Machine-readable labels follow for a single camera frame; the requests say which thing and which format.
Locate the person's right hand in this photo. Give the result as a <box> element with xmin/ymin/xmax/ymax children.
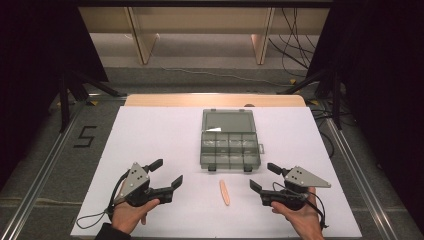
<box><xmin>270</xmin><ymin>186</ymin><xmax>325</xmax><ymax>240</ymax></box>

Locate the wooden table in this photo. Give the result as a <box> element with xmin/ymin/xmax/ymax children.
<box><xmin>123</xmin><ymin>93</ymin><xmax>307</xmax><ymax>108</ymax></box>

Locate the person's left hand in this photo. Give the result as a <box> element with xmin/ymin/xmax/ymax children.
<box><xmin>110</xmin><ymin>198</ymin><xmax>161</xmax><ymax>235</ymax></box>

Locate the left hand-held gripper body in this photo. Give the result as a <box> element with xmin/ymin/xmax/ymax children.
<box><xmin>113</xmin><ymin>161</ymin><xmax>175</xmax><ymax>208</ymax></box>

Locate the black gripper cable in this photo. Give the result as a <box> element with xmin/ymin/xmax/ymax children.
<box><xmin>272</xmin><ymin>181</ymin><xmax>330</xmax><ymax>231</ymax></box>
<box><xmin>75</xmin><ymin>169</ymin><xmax>132</xmax><ymax>230</ymax></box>

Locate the grey clear compartment box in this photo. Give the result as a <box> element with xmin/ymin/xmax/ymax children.
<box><xmin>199</xmin><ymin>108</ymin><xmax>266</xmax><ymax>173</ymax></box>

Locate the wooden stick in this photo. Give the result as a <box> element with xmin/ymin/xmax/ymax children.
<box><xmin>218</xmin><ymin>179</ymin><xmax>231</xmax><ymax>207</ymax></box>

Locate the bundle of black cables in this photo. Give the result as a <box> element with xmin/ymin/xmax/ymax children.
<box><xmin>267</xmin><ymin>7</ymin><xmax>318</xmax><ymax>78</ymax></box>

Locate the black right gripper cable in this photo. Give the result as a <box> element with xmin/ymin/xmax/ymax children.
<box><xmin>272</xmin><ymin>181</ymin><xmax>330</xmax><ymax>231</ymax></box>

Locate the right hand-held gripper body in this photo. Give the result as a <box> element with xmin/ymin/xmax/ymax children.
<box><xmin>259</xmin><ymin>165</ymin><xmax>332</xmax><ymax>212</ymax></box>

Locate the black metal stand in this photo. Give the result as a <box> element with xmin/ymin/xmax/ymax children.
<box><xmin>57</xmin><ymin>68</ymin><xmax>128</xmax><ymax>134</ymax></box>
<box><xmin>275</xmin><ymin>67</ymin><xmax>345</xmax><ymax>132</ymax></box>

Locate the aluminium floor rail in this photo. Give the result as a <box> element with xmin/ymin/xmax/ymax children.
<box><xmin>323</xmin><ymin>117</ymin><xmax>400</xmax><ymax>240</ymax></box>
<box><xmin>0</xmin><ymin>94</ymin><xmax>128</xmax><ymax>240</ymax></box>

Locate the light wooden bench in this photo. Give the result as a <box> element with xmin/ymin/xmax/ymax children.
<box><xmin>78</xmin><ymin>6</ymin><xmax>331</xmax><ymax>66</ymax></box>

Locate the white floor cable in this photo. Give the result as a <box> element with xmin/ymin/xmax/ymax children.
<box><xmin>159</xmin><ymin>64</ymin><xmax>292</xmax><ymax>89</ymax></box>

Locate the black curtain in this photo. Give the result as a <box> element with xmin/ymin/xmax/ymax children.
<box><xmin>0</xmin><ymin>0</ymin><xmax>110</xmax><ymax>191</ymax></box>
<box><xmin>305</xmin><ymin>0</ymin><xmax>424</xmax><ymax>234</ymax></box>

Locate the white board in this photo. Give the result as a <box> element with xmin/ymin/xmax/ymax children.
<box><xmin>70</xmin><ymin>105</ymin><xmax>363</xmax><ymax>239</ymax></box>

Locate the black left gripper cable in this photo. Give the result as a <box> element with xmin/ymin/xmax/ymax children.
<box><xmin>75</xmin><ymin>169</ymin><xmax>132</xmax><ymax>230</ymax></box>

